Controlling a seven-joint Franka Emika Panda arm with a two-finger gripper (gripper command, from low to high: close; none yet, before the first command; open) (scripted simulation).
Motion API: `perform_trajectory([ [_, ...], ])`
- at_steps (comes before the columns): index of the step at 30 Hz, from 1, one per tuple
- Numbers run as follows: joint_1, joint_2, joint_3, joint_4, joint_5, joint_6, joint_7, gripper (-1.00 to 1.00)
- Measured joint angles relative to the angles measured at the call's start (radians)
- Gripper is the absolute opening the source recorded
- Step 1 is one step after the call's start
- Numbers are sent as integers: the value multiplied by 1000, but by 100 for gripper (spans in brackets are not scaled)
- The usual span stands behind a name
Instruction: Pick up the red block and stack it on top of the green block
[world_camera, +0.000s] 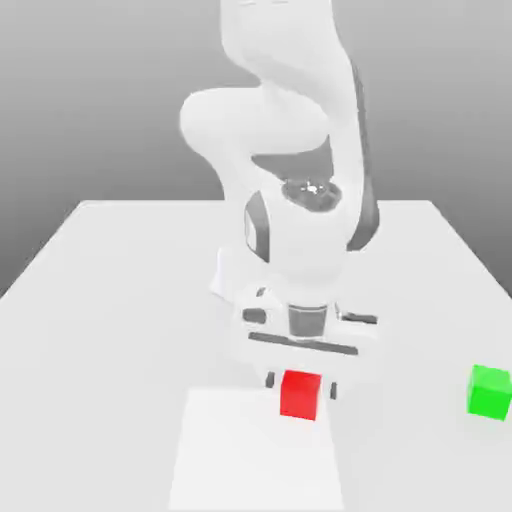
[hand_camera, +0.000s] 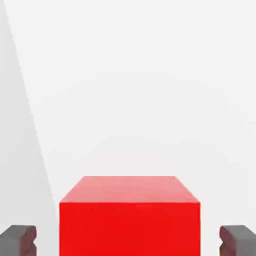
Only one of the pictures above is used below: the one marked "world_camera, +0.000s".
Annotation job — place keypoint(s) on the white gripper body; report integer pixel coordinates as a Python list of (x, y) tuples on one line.
[(304, 358)]

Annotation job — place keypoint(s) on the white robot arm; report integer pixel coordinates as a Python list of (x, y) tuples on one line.
[(288, 120)]

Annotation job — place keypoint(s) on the small green cube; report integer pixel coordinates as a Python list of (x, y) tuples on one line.
[(488, 394)]

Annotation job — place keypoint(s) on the small red cube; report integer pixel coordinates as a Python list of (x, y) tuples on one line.
[(299, 396)]

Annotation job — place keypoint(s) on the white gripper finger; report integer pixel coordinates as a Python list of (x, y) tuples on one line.
[(333, 390), (270, 379)]

